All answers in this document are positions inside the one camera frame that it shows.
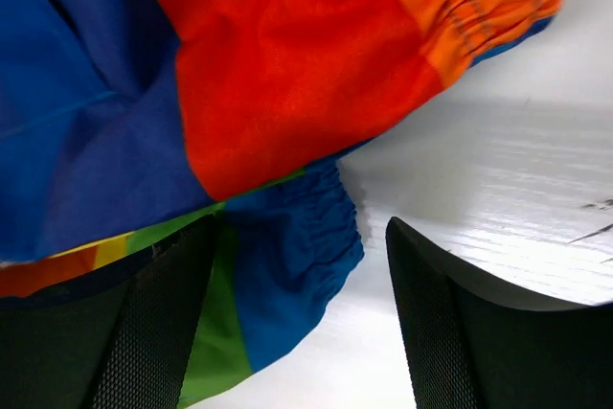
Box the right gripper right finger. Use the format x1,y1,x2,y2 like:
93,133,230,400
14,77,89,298
386,218,612,408

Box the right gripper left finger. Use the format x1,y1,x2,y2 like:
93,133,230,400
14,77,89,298
1,216,216,409

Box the rainbow striped shorts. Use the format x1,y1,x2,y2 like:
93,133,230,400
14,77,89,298
1,0,562,408

